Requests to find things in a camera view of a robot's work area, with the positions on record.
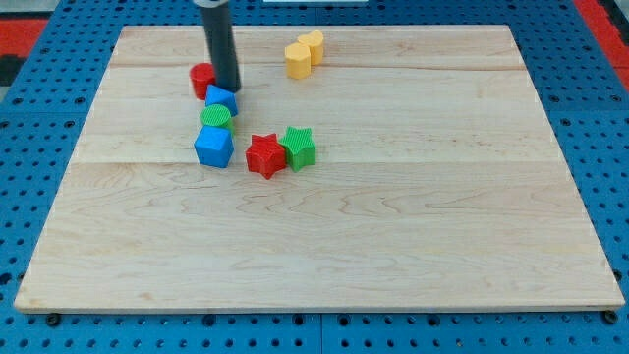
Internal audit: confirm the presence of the blue triangle block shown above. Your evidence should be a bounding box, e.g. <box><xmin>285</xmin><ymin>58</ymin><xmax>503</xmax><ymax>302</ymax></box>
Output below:
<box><xmin>204</xmin><ymin>85</ymin><xmax>239</xmax><ymax>116</ymax></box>

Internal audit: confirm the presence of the green star block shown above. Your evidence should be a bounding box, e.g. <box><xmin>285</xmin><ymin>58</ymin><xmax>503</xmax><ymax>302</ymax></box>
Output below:
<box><xmin>278</xmin><ymin>126</ymin><xmax>316</xmax><ymax>172</ymax></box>

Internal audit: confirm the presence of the red star block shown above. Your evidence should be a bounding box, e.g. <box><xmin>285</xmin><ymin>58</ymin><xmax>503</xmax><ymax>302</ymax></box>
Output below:
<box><xmin>246</xmin><ymin>133</ymin><xmax>286</xmax><ymax>179</ymax></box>

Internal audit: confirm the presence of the light wooden board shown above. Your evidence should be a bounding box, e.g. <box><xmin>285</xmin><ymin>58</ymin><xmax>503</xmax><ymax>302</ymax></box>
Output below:
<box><xmin>15</xmin><ymin>25</ymin><xmax>625</xmax><ymax>314</ymax></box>

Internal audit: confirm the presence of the blue cube block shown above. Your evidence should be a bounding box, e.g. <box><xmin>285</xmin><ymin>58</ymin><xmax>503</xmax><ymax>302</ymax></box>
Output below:
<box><xmin>194</xmin><ymin>126</ymin><xmax>234</xmax><ymax>168</ymax></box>

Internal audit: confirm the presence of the green cylinder block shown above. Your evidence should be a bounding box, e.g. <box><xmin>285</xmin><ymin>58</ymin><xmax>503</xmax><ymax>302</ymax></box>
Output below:
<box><xmin>200</xmin><ymin>104</ymin><xmax>234</xmax><ymax>135</ymax></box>

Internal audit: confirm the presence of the yellow hexagon block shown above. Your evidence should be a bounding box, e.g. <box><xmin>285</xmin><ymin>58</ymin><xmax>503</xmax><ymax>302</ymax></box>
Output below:
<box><xmin>284</xmin><ymin>42</ymin><xmax>312</xmax><ymax>80</ymax></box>

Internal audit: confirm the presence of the yellow heart block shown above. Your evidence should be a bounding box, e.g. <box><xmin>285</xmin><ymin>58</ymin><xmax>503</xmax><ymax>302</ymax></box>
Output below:
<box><xmin>297</xmin><ymin>29</ymin><xmax>324</xmax><ymax>66</ymax></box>

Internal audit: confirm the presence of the red cylinder block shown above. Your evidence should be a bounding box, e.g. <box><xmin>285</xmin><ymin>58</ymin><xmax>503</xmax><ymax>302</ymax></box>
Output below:
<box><xmin>189</xmin><ymin>62</ymin><xmax>216</xmax><ymax>100</ymax></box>

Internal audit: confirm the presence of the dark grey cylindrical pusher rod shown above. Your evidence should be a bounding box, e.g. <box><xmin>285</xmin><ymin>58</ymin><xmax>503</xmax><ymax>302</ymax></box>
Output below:
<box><xmin>194</xmin><ymin>0</ymin><xmax>241</xmax><ymax>93</ymax></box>

